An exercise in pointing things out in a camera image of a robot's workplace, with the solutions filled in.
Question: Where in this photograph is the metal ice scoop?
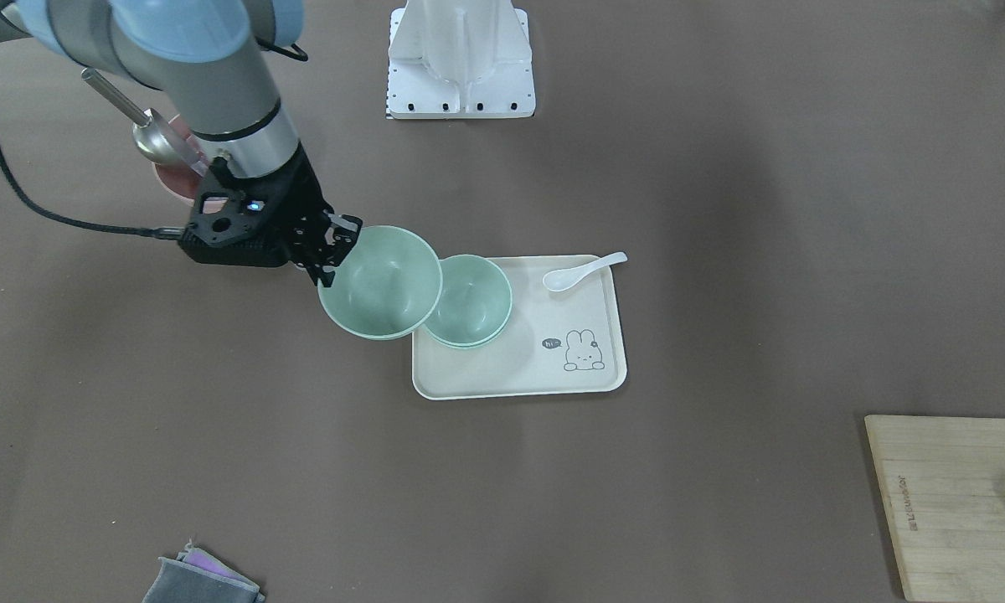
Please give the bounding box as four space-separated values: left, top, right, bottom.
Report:
80 68 208 176

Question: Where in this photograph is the cream rabbit tray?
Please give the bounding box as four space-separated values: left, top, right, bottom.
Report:
411 255 626 400

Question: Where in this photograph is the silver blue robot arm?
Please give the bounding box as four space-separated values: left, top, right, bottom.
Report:
0 1 363 287

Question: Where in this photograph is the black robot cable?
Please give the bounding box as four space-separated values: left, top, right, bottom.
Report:
0 0 309 241

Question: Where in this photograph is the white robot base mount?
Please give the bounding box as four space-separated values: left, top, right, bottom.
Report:
385 1 537 120

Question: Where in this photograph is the grey folded cloth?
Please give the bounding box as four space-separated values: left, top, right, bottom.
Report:
142 542 266 602

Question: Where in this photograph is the white ceramic spoon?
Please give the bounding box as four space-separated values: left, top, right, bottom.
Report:
542 251 628 291

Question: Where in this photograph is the bamboo cutting board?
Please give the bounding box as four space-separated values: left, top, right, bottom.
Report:
863 415 1005 602

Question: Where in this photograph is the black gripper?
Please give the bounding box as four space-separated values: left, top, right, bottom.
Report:
178 145 361 287

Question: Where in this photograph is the green bowl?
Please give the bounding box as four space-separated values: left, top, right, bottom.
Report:
425 323 507 348
317 225 444 341
425 255 513 326

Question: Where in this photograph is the green bowl on tray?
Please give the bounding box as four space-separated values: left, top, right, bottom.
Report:
425 323 507 348

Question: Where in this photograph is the pink bowl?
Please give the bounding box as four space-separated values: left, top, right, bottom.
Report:
153 114 203 207

